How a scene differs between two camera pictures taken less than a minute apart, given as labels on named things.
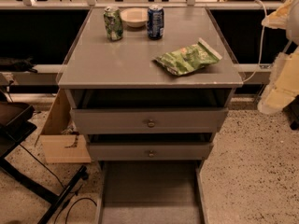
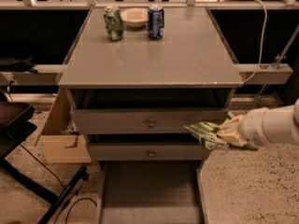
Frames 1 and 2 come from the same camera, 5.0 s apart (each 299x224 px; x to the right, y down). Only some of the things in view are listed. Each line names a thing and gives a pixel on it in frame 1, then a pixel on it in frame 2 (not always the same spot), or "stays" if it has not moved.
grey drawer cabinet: (149, 129) stays
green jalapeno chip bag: (190, 59) -> (206, 133)
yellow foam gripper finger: (278, 20) -> (259, 128)
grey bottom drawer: (151, 192) stays
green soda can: (114, 22) stays
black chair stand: (16, 124) stays
